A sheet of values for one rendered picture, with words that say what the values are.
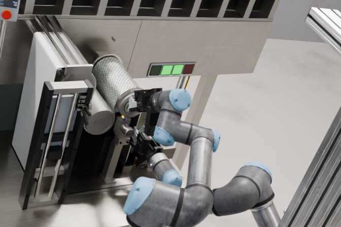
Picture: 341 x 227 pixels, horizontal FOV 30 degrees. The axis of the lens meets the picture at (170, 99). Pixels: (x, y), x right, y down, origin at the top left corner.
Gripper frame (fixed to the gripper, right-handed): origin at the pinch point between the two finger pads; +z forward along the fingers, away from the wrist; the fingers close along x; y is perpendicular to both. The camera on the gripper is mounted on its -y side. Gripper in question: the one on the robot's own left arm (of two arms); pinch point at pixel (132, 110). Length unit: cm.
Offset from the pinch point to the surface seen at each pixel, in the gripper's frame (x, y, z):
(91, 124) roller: 13.5, -3.8, 8.8
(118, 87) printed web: 2.3, 9.5, 4.8
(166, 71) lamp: -38, 17, 32
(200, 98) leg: -79, 5, 65
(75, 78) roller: 24.7, 12.9, -4.5
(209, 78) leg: -80, 15, 56
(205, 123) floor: -167, -12, 182
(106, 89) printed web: 4.2, 9.4, 11.4
